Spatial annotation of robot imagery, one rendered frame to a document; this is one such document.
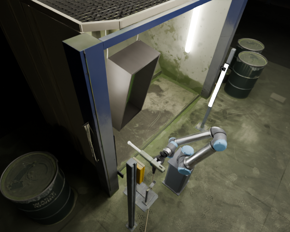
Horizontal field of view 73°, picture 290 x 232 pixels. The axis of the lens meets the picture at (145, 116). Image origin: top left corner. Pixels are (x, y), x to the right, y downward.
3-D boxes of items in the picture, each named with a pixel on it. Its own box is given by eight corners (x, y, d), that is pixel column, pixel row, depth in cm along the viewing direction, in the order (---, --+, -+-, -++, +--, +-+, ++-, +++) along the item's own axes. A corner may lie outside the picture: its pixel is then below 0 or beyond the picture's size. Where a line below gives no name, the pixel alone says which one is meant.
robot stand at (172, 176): (189, 181, 305) (200, 160, 258) (178, 196, 288) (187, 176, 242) (173, 169, 318) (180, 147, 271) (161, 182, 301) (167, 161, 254)
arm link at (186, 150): (191, 153, 253) (194, 145, 240) (190, 165, 242) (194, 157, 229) (180, 150, 255) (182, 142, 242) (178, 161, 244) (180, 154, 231)
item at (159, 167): (164, 178, 201) (166, 167, 184) (161, 181, 199) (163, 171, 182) (130, 150, 223) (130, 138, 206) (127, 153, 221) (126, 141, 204)
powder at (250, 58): (240, 49, 424) (240, 49, 423) (266, 56, 410) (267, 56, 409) (236, 61, 390) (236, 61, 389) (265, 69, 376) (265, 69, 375)
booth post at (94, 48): (110, 197, 282) (79, 51, 115) (101, 189, 289) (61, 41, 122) (119, 188, 292) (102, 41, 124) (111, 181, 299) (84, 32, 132)
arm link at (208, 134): (223, 121, 193) (167, 137, 233) (223, 130, 185) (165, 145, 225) (228, 129, 199) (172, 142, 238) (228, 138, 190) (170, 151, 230)
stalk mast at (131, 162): (128, 225, 259) (125, 162, 139) (131, 221, 262) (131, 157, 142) (131, 228, 256) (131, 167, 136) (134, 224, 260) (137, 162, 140)
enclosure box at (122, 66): (102, 118, 313) (107, 58, 219) (125, 98, 348) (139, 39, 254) (118, 131, 306) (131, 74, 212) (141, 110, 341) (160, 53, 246)
